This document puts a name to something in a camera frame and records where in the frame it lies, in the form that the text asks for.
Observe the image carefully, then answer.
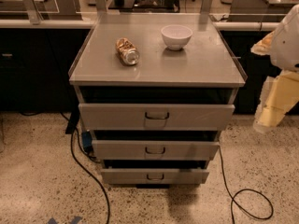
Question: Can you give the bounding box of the grey drawer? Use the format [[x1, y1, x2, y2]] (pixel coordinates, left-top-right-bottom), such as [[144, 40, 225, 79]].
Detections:
[[101, 168, 209, 185], [78, 104, 235, 131], [93, 140, 219, 161]]

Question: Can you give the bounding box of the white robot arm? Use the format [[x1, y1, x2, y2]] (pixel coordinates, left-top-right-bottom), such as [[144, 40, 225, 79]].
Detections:
[[250, 5, 299, 133]]

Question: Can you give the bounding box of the grey metal drawer cabinet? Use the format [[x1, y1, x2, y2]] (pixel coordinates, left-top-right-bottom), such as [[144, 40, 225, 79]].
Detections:
[[67, 12, 249, 189]]

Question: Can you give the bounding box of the white ceramic bowl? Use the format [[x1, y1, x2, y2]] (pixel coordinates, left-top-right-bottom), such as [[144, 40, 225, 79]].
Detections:
[[161, 24, 192, 50]]

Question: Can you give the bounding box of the blue box behind cabinet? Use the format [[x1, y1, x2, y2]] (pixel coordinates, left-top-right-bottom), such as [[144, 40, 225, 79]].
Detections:
[[81, 132, 93, 153]]

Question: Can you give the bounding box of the black cable on left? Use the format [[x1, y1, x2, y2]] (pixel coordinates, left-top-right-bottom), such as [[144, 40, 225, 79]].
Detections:
[[19, 110, 111, 224]]

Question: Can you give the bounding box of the white counter rail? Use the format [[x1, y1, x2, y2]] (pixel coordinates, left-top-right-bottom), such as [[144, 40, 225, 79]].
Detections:
[[0, 20, 278, 31]]

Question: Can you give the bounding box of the black looped cable on right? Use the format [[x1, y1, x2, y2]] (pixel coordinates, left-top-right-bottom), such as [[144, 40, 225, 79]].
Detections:
[[218, 144, 275, 224]]

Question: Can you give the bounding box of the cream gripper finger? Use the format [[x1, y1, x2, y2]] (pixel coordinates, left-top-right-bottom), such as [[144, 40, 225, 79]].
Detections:
[[253, 70, 299, 133], [250, 32, 274, 56]]

